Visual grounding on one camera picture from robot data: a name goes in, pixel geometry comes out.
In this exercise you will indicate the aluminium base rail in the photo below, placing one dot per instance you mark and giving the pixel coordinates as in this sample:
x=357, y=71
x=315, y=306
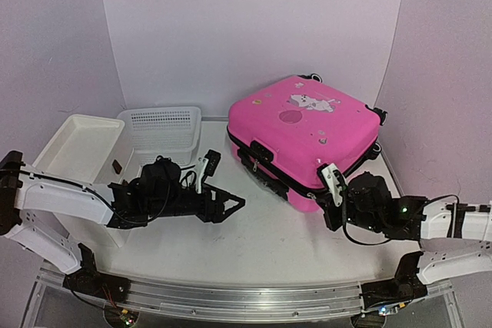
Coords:
x=231, y=303

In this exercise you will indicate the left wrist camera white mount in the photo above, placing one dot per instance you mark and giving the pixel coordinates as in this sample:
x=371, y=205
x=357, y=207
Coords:
x=200, y=170

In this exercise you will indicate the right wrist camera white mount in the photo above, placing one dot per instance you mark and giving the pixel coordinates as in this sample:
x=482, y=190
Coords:
x=334, y=181

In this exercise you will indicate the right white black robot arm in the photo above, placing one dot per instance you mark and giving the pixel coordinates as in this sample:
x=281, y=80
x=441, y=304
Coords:
x=444, y=217

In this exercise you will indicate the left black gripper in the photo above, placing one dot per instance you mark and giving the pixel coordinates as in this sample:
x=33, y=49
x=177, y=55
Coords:
x=217, y=215

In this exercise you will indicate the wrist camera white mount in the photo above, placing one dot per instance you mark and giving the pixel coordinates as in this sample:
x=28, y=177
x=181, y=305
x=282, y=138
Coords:
x=200, y=170
x=334, y=181

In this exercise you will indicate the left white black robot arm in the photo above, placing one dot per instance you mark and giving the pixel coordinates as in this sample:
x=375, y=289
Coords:
x=24, y=190

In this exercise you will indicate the white perforated plastic basket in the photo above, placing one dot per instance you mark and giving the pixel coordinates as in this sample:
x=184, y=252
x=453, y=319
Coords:
x=171, y=132

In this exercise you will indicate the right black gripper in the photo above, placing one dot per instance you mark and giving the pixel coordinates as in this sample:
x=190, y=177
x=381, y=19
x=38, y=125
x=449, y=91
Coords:
x=333, y=223

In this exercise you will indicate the pink hard-shell suitcase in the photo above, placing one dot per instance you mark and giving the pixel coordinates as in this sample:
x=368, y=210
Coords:
x=283, y=133

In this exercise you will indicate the white rectangular foam box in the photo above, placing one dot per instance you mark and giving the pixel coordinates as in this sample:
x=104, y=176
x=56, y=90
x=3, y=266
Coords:
x=90, y=149

